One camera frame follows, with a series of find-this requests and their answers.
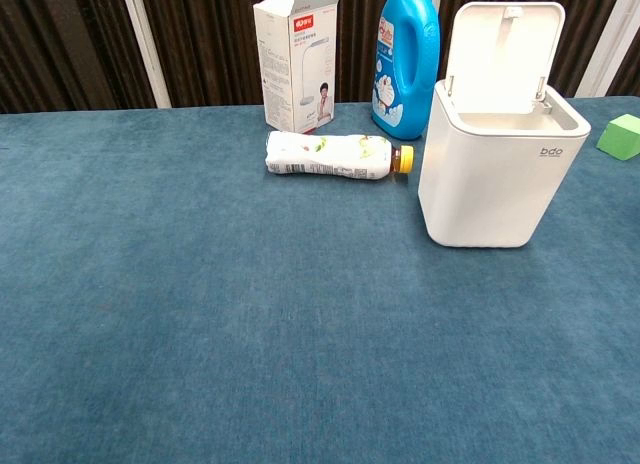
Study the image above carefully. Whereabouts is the white square container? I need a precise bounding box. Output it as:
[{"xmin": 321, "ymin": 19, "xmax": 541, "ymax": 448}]
[{"xmin": 417, "ymin": 78, "xmax": 592, "ymax": 249}]

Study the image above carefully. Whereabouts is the white-label drink bottle yellow cap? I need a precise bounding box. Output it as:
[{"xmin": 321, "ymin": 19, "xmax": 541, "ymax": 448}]
[{"xmin": 263, "ymin": 130, "xmax": 416, "ymax": 181}]

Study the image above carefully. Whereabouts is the blue detergent pump bottle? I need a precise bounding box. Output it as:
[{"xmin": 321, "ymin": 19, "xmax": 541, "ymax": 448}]
[{"xmin": 370, "ymin": 0, "xmax": 441, "ymax": 141}]

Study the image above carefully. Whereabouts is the blue felt table mat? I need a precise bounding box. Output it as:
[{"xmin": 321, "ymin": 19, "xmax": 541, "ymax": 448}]
[{"xmin": 0, "ymin": 97, "xmax": 640, "ymax": 464}]

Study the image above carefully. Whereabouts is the white lamp carton box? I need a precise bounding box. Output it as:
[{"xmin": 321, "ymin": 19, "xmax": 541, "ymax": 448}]
[{"xmin": 252, "ymin": 0, "xmax": 346, "ymax": 135}]

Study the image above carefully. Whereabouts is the dark brown pleated curtain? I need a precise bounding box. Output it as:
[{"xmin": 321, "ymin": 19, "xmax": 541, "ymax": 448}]
[{"xmin": 0, "ymin": 0, "xmax": 640, "ymax": 114}]

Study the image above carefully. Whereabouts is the green foam cube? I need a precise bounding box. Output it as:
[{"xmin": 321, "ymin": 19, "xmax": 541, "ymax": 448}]
[{"xmin": 596, "ymin": 113, "xmax": 640, "ymax": 161}]

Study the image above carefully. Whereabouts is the white frame pole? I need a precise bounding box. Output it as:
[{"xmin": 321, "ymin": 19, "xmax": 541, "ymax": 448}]
[
  {"xmin": 427, "ymin": 0, "xmax": 445, "ymax": 81},
  {"xmin": 574, "ymin": 0, "xmax": 640, "ymax": 99},
  {"xmin": 118, "ymin": 0, "xmax": 173, "ymax": 109}
]

